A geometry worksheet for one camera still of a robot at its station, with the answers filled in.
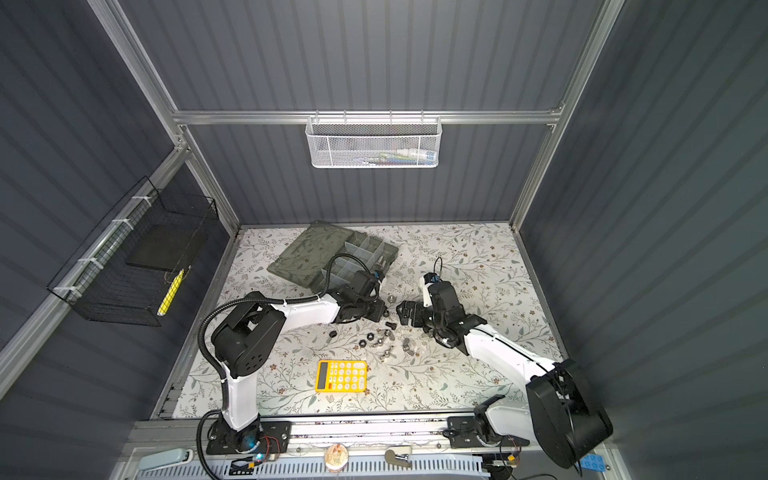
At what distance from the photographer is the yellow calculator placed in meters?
0.82

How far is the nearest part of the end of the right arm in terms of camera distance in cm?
63

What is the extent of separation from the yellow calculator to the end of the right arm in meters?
0.21
